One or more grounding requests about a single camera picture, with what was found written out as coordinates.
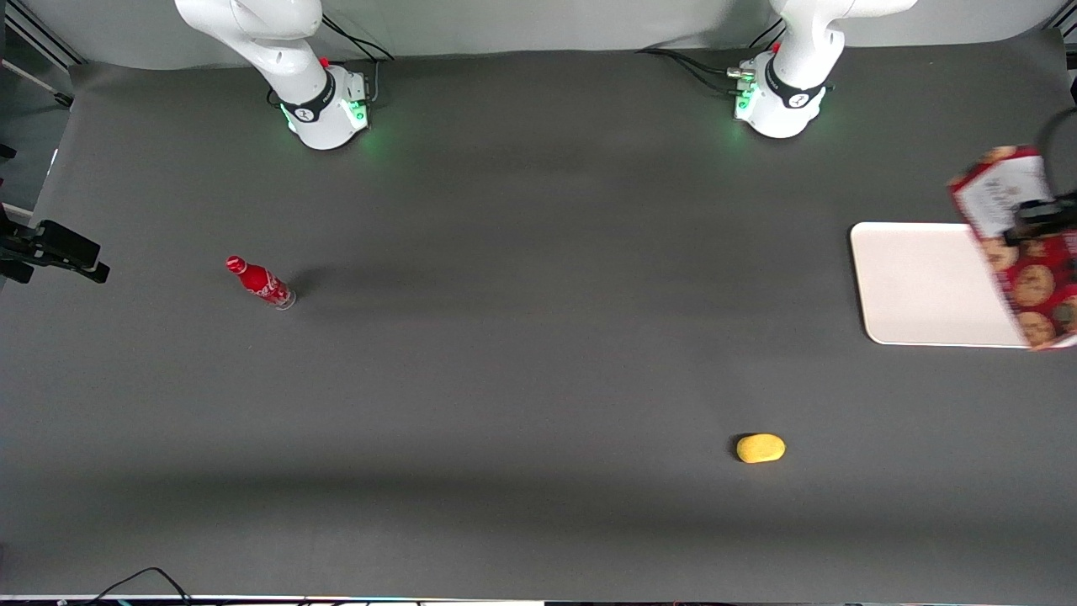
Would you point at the yellow sponge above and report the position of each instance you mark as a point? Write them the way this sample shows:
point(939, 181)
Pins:
point(761, 448)

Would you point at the white rectangular tray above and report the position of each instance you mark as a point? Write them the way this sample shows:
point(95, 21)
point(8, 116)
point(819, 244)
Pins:
point(925, 284)

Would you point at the black clamp mount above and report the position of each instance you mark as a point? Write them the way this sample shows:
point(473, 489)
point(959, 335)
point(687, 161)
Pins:
point(55, 248)

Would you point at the aluminium frame rail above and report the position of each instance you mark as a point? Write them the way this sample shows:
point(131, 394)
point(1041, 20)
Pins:
point(42, 34)

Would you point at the red cookie box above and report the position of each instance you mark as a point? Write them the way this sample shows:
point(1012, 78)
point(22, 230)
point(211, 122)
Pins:
point(1031, 286)

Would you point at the red cola bottle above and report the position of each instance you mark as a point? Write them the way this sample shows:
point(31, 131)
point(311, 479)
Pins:
point(261, 283)

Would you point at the dark grey table cover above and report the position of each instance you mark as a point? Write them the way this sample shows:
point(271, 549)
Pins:
point(505, 379)

